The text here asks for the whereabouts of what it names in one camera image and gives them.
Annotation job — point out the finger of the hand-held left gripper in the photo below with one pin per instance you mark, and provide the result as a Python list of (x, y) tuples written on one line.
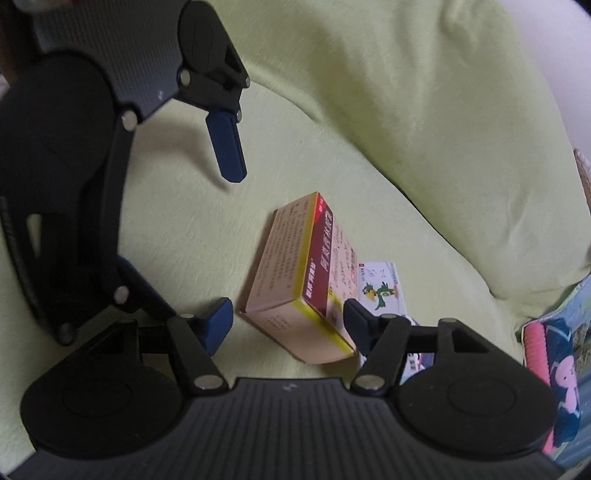
[(226, 143), (115, 221)]

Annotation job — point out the dark blue printed cushion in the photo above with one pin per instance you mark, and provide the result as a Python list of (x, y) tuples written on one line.
[(568, 350)]

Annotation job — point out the peach yellow-edged medicine box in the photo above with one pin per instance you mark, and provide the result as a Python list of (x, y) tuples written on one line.
[(286, 258)]

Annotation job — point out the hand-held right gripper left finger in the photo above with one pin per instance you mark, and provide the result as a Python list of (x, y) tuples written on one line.
[(219, 323)]

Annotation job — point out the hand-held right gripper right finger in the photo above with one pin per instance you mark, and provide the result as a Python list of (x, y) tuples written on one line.
[(358, 323)]

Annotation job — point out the light printed cloth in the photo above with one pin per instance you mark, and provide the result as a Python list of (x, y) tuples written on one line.
[(582, 295)]

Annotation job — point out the beige quilted pillow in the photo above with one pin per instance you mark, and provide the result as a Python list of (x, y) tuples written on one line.
[(584, 175)]

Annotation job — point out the pink bird print medicine box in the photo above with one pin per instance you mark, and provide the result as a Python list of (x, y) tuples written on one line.
[(383, 286)]

